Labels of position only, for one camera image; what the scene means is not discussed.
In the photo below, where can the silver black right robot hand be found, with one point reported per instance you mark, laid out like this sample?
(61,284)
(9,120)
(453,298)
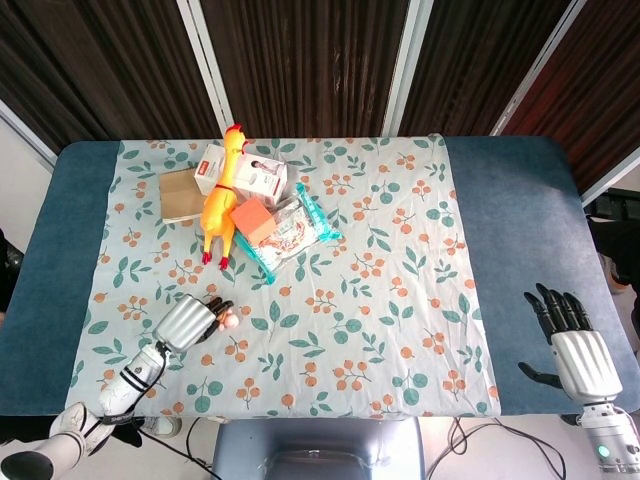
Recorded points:
(582,357)

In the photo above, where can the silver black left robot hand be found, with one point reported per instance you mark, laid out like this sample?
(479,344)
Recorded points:
(182,320)

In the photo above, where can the small pink toy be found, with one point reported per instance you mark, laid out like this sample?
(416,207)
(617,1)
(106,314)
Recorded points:
(228,320)

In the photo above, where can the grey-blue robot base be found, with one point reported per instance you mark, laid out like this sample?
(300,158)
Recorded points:
(320,450)

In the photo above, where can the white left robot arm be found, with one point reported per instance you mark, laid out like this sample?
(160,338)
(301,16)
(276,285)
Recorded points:
(127,377)

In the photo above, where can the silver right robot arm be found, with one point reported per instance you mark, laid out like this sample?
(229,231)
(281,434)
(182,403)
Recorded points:
(610,435)

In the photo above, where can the yellow rubber chicken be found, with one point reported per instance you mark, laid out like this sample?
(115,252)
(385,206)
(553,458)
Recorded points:
(220,205)

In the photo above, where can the orange foam cube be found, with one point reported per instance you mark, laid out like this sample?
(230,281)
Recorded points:
(252,220)

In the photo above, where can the brown cardboard box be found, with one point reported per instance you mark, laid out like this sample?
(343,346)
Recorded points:
(180,197)

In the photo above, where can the clear teal-edged snack bag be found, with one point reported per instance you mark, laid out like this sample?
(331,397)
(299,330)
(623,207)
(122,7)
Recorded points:
(295,235)

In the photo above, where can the floral orange-fruit tablecloth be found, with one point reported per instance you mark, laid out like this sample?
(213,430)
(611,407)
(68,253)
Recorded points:
(325,325)

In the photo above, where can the small white red-label box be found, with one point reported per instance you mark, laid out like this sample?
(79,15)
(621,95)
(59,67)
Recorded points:
(207,170)

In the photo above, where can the blue felt table cover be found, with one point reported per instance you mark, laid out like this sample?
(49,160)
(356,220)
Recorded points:
(525,210)

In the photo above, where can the large white product box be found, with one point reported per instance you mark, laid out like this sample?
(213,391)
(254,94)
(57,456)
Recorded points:
(260,177)

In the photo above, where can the dark folding screen panel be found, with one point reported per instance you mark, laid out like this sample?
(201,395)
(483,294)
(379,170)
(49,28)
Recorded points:
(100,65)
(475,65)
(305,65)
(600,90)

